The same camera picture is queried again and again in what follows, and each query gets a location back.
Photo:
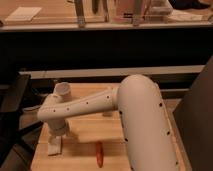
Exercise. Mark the black chair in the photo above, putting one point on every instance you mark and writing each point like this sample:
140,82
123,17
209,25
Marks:
11,109

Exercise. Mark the white paper cup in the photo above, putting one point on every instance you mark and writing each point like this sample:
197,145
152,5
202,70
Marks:
63,89

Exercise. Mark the white paper sheet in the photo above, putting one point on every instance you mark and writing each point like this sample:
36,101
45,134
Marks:
23,14

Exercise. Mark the white sponge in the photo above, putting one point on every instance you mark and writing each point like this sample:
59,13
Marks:
54,149

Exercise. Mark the orange carrot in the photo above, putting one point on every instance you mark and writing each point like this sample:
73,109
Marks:
99,154

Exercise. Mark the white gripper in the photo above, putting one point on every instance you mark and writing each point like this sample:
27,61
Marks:
53,139

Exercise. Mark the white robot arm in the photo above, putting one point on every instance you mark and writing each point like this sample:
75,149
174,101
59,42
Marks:
147,135

